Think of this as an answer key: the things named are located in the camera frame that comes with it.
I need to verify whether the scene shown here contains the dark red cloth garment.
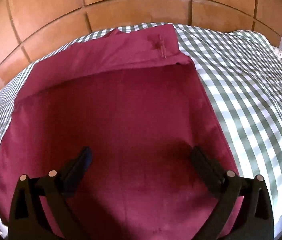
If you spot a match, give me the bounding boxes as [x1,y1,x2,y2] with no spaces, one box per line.
[0,24,236,239]

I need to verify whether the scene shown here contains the wooden wardrobe doors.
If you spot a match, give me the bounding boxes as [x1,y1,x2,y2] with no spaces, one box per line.
[0,0,282,90]

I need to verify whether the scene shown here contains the green white checkered bedsheet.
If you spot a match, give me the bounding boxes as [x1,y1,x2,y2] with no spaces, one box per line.
[0,22,282,235]

